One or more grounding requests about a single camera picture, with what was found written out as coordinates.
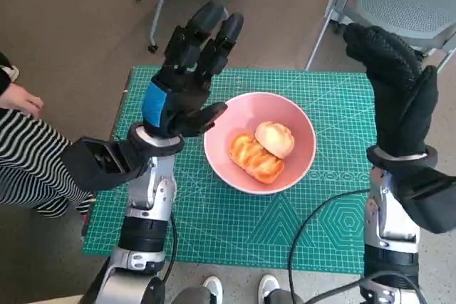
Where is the black knitted gloved right hand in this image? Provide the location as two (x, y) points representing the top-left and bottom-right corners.
(342, 22), (439, 159)

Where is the pink bowl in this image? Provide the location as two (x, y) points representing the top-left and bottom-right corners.
(203, 91), (317, 196)

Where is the pale round toy bun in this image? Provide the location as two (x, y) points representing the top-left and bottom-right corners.
(254, 120), (296, 159)

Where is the orange braided toy bread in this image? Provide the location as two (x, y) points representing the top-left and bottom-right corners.
(227, 132), (285, 184)

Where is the white wheeled cart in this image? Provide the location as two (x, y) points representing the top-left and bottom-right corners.
(329, 4), (357, 33)

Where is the green cutting mat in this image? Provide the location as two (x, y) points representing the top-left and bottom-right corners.
(82, 65), (375, 276)

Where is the robot right leg white foot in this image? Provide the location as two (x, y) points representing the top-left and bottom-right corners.
(258, 273), (304, 304)

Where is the person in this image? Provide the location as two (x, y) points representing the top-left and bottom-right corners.
(0, 51), (97, 218)

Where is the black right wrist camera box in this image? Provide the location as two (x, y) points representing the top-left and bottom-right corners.
(390, 167), (456, 234)

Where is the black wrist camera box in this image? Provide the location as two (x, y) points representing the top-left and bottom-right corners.
(60, 136), (150, 194)
(390, 167), (456, 234)

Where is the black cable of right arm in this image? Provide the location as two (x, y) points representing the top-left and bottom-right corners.
(287, 189), (371, 304)

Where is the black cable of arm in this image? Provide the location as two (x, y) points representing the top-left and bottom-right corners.
(156, 211), (178, 294)
(287, 189), (371, 304)

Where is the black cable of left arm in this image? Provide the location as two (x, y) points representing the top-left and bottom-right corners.
(156, 211), (178, 294)

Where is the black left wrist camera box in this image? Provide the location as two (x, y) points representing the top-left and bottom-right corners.
(60, 136), (150, 194)

